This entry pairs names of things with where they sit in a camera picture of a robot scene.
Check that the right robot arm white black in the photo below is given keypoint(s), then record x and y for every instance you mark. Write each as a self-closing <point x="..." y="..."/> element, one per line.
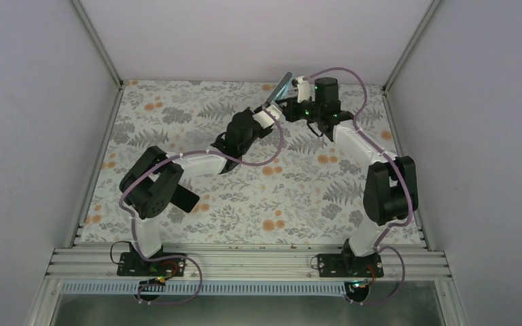
<point x="390" y="194"/>

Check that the aluminium front rail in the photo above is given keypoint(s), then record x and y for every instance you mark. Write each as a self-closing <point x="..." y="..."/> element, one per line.
<point x="250" y="262"/>

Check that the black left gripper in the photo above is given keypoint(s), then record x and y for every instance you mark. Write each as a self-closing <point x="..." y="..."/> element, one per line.
<point x="266" y="131"/>

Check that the floral patterned table mat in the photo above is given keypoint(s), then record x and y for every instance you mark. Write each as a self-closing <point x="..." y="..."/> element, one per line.
<point x="296" y="189"/>

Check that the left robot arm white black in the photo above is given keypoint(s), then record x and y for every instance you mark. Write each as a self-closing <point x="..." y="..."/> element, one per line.
<point x="153" y="182"/>

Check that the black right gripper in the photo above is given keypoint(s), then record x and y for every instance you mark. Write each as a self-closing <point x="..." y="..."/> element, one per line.
<point x="291" y="113"/>

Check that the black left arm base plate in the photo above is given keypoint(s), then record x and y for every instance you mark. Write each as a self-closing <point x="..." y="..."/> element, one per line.
<point x="131" y="264"/>

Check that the black bare phone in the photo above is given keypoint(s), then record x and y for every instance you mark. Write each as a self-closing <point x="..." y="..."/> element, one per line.
<point x="184" y="199"/>

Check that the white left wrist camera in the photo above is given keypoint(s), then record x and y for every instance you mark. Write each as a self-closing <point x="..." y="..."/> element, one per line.
<point x="267" y="116"/>

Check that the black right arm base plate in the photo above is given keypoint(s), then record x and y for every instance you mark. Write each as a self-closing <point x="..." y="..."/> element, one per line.
<point x="337" y="265"/>

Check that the white slotted cable duct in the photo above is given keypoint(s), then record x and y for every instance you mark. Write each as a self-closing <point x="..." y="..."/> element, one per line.
<point x="210" y="287"/>

